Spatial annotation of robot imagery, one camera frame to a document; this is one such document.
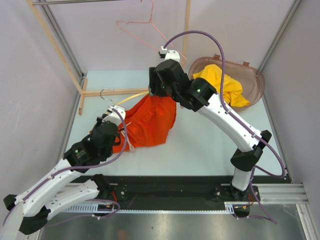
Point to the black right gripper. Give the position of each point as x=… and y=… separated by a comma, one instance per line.
x=153, y=78

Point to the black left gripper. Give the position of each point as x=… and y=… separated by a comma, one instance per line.
x=99, y=120

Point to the orange shorts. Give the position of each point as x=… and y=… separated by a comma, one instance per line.
x=148, y=123

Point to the pink wire hanger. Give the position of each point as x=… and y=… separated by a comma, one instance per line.
x=153, y=27

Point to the yellow shorts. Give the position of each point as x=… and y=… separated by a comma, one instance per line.
x=232, y=89

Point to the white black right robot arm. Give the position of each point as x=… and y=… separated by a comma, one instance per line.
x=201, y=97

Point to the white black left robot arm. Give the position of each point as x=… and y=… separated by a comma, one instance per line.
x=31, y=210

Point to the wooden clothes rack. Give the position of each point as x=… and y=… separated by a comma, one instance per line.
x=85, y=36

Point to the brown translucent plastic basin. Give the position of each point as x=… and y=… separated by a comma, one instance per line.
x=252, y=81

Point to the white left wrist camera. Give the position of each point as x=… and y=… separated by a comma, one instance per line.
x=115, y=112

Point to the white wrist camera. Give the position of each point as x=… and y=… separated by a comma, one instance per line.
x=115, y=112
x=168, y=54

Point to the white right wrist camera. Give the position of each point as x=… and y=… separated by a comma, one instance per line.
x=168, y=54

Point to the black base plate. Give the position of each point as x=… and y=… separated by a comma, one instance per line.
x=185, y=192

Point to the white slotted cable duct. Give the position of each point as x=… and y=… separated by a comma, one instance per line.
x=101, y=209

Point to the aluminium frame rail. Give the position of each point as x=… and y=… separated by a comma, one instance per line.
x=282, y=193

